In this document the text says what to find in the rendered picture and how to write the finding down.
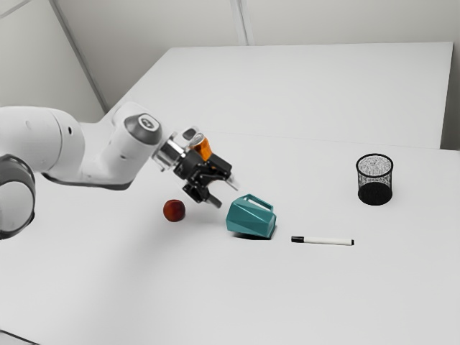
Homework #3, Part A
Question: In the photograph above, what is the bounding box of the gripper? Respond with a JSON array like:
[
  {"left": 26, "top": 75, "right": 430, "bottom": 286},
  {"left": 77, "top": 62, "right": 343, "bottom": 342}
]
[{"left": 172, "top": 147, "right": 239, "bottom": 209}]

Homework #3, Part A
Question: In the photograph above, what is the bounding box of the teal faceted mug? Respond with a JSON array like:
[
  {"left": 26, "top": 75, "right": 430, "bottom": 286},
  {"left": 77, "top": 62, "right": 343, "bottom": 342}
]
[{"left": 226, "top": 193, "right": 277, "bottom": 240}]

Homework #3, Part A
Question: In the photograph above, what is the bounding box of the red apple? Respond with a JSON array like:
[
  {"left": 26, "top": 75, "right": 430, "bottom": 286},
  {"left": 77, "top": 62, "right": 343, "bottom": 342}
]
[{"left": 162, "top": 198, "right": 187, "bottom": 223}]

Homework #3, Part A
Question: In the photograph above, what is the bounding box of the white marker pen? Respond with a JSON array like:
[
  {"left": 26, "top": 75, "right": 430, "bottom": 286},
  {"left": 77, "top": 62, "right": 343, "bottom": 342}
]
[{"left": 290, "top": 235, "right": 356, "bottom": 247}]

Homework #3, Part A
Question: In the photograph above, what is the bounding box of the black mesh pen holder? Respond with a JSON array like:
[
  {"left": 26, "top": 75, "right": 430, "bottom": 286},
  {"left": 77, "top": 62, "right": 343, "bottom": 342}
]
[{"left": 355, "top": 153, "right": 395, "bottom": 206}]

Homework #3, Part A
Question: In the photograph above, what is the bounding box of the orange wrist camera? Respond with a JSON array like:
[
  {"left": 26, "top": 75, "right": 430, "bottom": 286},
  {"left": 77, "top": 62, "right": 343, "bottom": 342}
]
[{"left": 189, "top": 132, "right": 213, "bottom": 162}]

